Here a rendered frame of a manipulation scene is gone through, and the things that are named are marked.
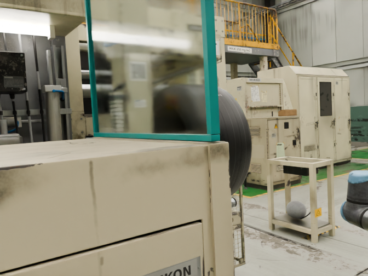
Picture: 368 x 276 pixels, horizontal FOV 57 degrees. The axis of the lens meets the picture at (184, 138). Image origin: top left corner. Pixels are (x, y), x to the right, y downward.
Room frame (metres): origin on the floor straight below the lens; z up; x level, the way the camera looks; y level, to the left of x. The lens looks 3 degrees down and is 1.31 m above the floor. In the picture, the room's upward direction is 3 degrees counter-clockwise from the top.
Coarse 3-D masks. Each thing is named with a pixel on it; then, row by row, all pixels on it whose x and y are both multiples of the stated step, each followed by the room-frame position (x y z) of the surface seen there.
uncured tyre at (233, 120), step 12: (228, 96) 1.53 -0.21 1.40; (228, 108) 1.47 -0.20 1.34; (240, 108) 1.51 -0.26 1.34; (228, 120) 1.43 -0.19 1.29; (240, 120) 1.47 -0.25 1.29; (228, 132) 1.41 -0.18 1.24; (240, 132) 1.44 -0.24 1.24; (240, 144) 1.43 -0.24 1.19; (240, 156) 1.44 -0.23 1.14; (240, 168) 1.45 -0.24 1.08; (240, 180) 1.49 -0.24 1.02
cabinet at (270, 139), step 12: (252, 120) 5.99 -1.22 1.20; (264, 120) 5.76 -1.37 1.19; (276, 120) 5.87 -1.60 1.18; (288, 120) 6.05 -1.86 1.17; (252, 132) 6.00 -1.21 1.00; (264, 132) 5.77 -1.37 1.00; (276, 132) 5.87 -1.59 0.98; (288, 132) 6.05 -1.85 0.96; (252, 144) 6.01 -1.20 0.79; (264, 144) 5.78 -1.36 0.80; (276, 144) 5.86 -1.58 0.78; (288, 144) 6.04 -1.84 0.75; (300, 144) 6.24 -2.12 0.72; (252, 156) 6.02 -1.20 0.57; (264, 156) 5.79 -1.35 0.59; (276, 156) 5.85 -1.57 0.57; (288, 156) 6.03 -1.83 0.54; (300, 156) 6.23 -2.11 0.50; (252, 168) 6.03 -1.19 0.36; (264, 168) 5.79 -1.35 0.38; (276, 168) 5.85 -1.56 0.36; (252, 180) 6.04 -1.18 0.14; (264, 180) 5.80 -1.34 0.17; (276, 180) 5.84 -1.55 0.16; (300, 180) 6.24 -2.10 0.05
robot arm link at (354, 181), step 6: (354, 174) 1.34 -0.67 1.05; (360, 174) 1.33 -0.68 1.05; (366, 174) 1.32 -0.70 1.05; (348, 180) 1.37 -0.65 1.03; (354, 180) 1.33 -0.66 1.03; (360, 180) 1.32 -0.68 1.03; (366, 180) 1.31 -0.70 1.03; (348, 186) 1.36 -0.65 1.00; (354, 186) 1.33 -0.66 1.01; (360, 186) 1.32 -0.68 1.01; (366, 186) 1.31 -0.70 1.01; (348, 192) 1.36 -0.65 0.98; (354, 192) 1.33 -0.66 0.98; (360, 192) 1.32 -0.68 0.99; (366, 192) 1.32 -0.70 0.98; (348, 198) 1.36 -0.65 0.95; (354, 198) 1.33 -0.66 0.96; (360, 198) 1.32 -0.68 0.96; (366, 198) 1.32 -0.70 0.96; (360, 204) 1.32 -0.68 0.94; (366, 204) 1.32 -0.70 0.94
